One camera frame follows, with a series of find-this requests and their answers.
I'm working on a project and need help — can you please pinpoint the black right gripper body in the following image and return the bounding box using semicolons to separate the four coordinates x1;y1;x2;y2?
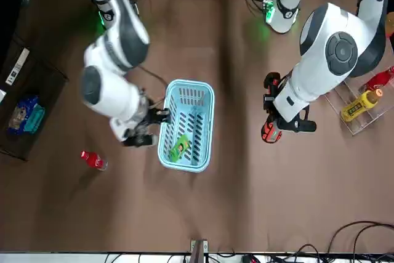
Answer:
138;97;161;132

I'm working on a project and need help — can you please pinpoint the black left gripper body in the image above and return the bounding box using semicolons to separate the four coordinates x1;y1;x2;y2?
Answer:
262;71;292;123

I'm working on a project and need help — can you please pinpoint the orange and black barcode scanner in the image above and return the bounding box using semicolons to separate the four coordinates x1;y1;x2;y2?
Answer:
260;117;318;145

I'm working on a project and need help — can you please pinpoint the green snack packet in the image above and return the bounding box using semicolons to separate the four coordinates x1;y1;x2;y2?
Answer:
168;133;192;162

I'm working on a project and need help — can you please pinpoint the red cola bottle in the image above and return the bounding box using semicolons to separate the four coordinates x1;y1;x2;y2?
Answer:
80;150;108;171

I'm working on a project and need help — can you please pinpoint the light blue plastic basket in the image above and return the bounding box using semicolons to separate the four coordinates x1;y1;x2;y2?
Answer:
157;78;215;174

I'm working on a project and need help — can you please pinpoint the teal snack packet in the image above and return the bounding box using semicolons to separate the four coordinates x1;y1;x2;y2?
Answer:
24;104;46;134

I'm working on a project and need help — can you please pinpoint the white and black snack box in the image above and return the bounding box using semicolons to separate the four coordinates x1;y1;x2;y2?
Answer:
5;47;31;86

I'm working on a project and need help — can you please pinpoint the clear acrylic bottle shelf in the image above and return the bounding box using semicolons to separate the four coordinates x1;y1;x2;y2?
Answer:
323;68;394;136

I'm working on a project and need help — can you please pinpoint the yellow drink bottle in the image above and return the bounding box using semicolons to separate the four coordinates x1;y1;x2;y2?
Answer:
340;87;385;122

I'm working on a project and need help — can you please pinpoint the red bottle on shelf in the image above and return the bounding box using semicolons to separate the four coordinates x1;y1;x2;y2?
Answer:
358;65;394;91

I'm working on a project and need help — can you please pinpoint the blue cookie packet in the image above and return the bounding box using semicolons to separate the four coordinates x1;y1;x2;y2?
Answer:
7;95;46;136

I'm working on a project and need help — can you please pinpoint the orange juice bottle pink label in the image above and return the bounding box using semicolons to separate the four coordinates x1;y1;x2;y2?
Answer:
384;12;394;39

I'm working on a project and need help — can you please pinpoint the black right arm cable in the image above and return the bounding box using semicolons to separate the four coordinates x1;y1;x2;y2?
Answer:
135;65;169;107

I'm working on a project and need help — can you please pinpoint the black wire display rack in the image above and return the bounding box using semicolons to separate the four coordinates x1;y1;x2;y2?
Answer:
0;37;70;163

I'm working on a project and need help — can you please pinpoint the aluminium frame post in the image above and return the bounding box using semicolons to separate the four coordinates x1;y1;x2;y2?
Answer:
190;238;209;263

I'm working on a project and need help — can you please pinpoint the black arched cable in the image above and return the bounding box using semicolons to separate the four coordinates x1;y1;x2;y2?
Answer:
295;220;394;263

